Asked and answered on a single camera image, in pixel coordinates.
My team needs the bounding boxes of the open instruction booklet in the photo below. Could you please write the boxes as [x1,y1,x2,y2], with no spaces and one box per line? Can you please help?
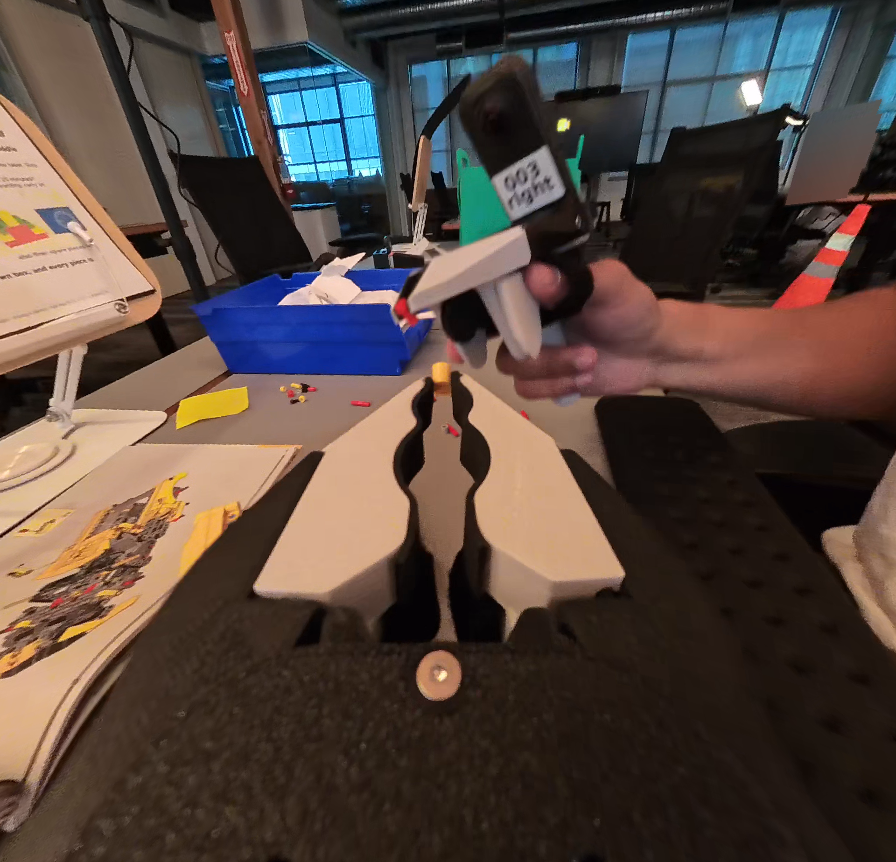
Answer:
[0,443,302,831]

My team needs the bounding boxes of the scattered small brick pieces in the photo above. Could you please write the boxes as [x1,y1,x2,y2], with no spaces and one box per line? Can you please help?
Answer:
[279,382,533,439]

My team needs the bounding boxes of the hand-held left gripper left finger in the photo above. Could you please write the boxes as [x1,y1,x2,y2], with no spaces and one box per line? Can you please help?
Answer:
[253,378,443,645]

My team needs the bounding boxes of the white stand with wooden board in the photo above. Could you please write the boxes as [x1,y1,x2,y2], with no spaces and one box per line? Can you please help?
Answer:
[408,74,471,250]

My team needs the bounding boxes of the person's right hand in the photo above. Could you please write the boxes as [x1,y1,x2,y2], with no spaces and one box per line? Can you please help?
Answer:
[496,256,665,401]

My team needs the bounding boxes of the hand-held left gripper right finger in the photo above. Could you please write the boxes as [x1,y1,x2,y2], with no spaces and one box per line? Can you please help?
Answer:
[448,371,625,645]

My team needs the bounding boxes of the person's right forearm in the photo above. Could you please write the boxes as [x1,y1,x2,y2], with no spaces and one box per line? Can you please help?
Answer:
[658,284,896,422]

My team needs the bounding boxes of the orange traffic cone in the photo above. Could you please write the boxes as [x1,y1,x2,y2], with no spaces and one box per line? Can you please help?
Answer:
[772,204,874,310]

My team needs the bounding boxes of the yellow paper note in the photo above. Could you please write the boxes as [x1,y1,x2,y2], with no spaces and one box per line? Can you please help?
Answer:
[175,386,250,430]

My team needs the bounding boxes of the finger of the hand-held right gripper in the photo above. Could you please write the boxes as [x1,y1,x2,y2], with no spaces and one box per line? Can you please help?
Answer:
[402,226,534,317]

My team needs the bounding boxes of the brown wooden pillar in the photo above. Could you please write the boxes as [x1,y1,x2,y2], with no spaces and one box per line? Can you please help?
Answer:
[202,0,291,208]

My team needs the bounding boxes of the black perforated mat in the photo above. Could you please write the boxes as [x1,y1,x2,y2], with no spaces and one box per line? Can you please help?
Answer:
[595,394,896,862]

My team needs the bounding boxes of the person's white shirt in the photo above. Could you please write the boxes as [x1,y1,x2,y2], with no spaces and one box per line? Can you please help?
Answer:
[822,456,896,653]

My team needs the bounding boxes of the large black screen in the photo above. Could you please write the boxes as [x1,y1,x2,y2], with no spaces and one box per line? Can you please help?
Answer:
[553,88,650,177]

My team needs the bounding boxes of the blue storage bin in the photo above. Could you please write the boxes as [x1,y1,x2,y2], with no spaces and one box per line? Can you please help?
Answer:
[191,268,435,376]

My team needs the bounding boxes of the grey board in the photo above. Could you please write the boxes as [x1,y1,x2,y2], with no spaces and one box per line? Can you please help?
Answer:
[784,101,884,206]

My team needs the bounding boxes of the black metal pole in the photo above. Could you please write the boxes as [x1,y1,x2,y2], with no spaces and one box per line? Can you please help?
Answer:
[70,0,211,303]

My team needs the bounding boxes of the crumpled white paper bags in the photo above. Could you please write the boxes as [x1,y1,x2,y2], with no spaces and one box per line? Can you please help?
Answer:
[279,252,421,308]

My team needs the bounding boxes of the green plastic tote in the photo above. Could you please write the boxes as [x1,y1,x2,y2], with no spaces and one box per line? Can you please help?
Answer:
[455,134,585,248]

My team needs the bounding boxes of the grey desk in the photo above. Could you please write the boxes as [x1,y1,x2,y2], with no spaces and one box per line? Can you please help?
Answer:
[0,326,666,862]

